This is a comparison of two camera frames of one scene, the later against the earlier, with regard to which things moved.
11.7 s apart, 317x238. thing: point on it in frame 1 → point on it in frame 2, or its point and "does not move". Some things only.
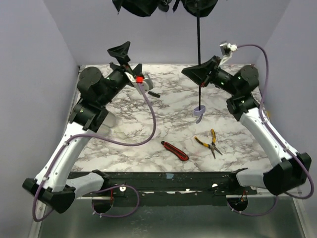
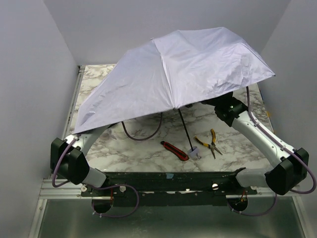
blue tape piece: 169,176 does not move
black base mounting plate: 171,189 does not move
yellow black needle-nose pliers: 213,145 does not move
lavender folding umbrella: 195,8 → 173,70
